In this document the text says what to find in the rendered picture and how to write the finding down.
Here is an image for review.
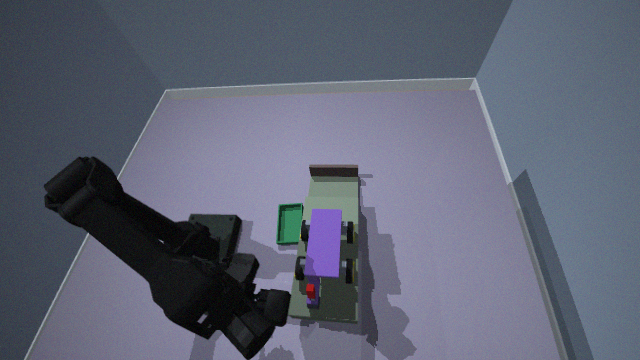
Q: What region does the green tray rim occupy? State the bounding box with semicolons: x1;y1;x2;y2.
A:
276;203;303;245

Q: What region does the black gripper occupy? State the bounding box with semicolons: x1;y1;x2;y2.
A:
238;283;291;327

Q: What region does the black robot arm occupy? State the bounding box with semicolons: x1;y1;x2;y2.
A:
44;157;276;360

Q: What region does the green tray floor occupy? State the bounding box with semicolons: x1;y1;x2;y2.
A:
279;206;301;242

